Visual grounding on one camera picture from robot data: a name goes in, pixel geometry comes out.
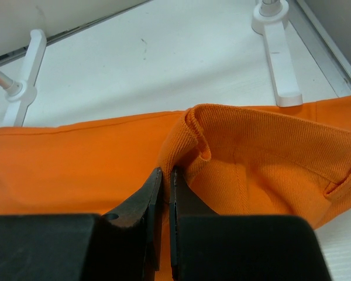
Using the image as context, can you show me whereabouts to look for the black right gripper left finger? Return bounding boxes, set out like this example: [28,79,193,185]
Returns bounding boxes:
[104,167,163,271]

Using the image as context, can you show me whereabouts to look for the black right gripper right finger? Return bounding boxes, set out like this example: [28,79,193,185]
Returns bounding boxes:
[169,167,221,280]

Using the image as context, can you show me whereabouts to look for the orange trousers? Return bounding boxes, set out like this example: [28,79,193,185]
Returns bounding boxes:
[0,97,351,280]

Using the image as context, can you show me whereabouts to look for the white clothes rack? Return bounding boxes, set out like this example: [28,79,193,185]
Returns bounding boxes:
[0,1,303,126]

